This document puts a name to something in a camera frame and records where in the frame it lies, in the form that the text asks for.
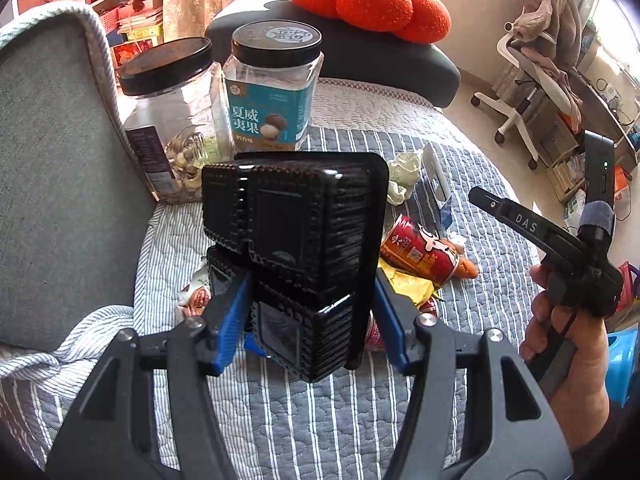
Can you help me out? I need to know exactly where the yellow snack wrapper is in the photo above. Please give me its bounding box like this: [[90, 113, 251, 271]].
[[377, 259, 437, 307]]

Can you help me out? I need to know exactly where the black plastic food tray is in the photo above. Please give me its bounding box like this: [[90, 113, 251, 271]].
[[201, 152, 390, 370], [206, 245, 372, 384]]

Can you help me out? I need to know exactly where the clear jar with nuts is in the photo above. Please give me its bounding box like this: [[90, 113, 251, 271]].
[[117, 37, 237, 205]]

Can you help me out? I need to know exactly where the blue plastic stool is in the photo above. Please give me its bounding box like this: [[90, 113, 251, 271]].
[[606, 329, 640, 407]]

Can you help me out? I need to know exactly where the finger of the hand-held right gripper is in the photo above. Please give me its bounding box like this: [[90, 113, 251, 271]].
[[469, 186, 588, 263]]

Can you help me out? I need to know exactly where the teal label plastic jar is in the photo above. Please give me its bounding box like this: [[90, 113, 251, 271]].
[[222, 21, 325, 154]]

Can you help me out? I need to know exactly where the striped quilted sofa cover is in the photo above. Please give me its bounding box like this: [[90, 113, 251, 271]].
[[0, 77, 545, 480]]

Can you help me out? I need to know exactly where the person's right hand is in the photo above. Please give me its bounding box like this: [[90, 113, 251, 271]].
[[520, 265, 612, 453]]

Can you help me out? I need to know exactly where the grey sofa back cushion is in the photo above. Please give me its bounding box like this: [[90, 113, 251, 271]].
[[0, 0, 157, 352]]

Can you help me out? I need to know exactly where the brown printed snack wrapper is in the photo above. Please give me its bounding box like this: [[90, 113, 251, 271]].
[[175, 259, 213, 319]]

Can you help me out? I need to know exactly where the white office chair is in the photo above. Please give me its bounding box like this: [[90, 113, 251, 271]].
[[471, 22, 585, 171]]

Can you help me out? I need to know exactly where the white tissue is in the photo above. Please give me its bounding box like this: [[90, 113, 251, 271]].
[[386, 151, 424, 206]]

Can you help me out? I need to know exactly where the person's right forearm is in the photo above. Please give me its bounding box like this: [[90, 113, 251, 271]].
[[570, 395, 636, 480]]

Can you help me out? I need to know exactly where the wooden desk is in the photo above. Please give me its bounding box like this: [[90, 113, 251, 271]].
[[545, 55, 640, 206]]

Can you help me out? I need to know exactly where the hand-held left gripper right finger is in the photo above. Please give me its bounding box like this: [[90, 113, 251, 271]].
[[372, 269, 573, 480]]

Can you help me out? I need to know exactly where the red cartoon drink can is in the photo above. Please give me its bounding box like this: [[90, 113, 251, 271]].
[[380, 215, 461, 289]]

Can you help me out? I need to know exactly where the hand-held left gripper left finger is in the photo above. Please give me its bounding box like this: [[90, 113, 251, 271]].
[[45, 272, 251, 480]]

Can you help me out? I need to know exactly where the clothes pile on chair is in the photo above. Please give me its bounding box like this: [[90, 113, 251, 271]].
[[501, 0, 585, 73]]

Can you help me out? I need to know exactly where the red soda can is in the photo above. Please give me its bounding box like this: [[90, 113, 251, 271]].
[[368, 309, 388, 351]]

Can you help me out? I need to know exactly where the cluttered bookshelf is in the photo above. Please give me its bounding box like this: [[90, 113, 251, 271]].
[[15, 0, 167, 70]]

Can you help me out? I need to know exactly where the dark grey sofa armrest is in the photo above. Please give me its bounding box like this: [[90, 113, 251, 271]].
[[205, 0, 461, 109]]

